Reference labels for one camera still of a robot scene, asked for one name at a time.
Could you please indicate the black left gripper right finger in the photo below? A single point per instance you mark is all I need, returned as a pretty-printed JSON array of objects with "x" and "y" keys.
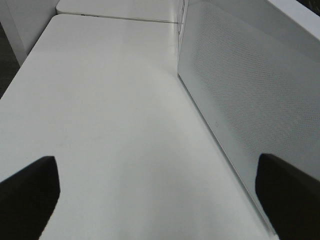
[{"x": 289, "y": 197}]

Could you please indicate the white microwave door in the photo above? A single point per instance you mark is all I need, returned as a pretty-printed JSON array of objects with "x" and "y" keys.
[{"x": 252, "y": 67}]

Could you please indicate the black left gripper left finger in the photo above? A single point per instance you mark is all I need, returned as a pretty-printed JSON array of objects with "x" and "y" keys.
[{"x": 28, "y": 199}]

